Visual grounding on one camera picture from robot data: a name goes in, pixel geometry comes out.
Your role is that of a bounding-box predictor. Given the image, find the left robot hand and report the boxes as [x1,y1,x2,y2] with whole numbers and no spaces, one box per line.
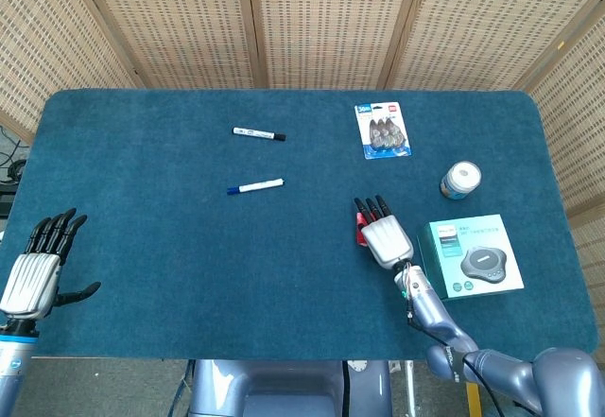
[0,207,102,321]

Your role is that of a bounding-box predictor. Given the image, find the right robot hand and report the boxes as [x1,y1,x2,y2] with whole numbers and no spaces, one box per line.
[353,194,415,270]

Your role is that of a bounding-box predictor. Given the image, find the teal speakerphone box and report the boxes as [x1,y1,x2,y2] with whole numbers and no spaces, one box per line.
[415,214,526,301]

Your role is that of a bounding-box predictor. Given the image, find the white lid plastic jar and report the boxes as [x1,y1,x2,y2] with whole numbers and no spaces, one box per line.
[440,160,483,201]

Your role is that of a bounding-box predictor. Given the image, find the binder clip blister pack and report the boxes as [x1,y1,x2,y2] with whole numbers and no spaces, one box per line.
[354,101,413,161]

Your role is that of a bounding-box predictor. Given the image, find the blue cap whiteboard marker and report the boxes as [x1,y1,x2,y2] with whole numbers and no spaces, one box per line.
[226,178,285,196]

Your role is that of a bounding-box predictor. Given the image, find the blue table cloth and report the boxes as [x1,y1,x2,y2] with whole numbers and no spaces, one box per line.
[0,88,599,361]

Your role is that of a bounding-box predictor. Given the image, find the black cap whiteboard marker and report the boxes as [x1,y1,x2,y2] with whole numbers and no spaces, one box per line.
[232,126,287,143]

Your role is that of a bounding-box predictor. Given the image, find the robot torso base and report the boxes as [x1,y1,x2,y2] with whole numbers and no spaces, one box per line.
[174,358,393,417]

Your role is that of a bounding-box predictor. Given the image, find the woven folding screen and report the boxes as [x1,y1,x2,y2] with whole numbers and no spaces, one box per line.
[0,0,605,342]

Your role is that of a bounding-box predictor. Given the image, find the black cables on floor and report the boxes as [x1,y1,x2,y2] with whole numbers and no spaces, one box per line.
[0,126,30,186]

